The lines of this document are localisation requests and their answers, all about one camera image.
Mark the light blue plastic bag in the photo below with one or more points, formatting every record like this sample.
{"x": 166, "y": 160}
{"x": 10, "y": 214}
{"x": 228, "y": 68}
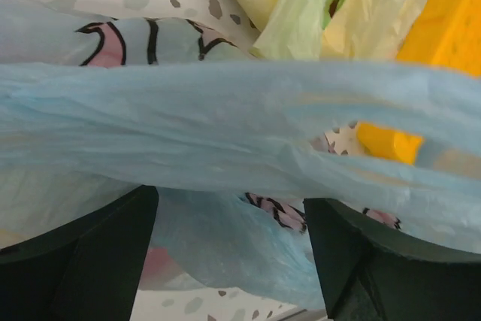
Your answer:
{"x": 92, "y": 107}

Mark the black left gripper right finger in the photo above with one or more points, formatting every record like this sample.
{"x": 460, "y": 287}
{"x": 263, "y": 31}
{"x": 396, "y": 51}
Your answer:
{"x": 368, "y": 271}

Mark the green avocado plastic bag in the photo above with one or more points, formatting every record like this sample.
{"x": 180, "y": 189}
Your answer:
{"x": 345, "y": 29}

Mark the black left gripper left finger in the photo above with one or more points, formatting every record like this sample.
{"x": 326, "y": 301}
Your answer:
{"x": 87, "y": 269}

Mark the yellow plastic tray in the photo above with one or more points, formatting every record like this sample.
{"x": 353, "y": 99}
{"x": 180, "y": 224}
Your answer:
{"x": 447, "y": 35}

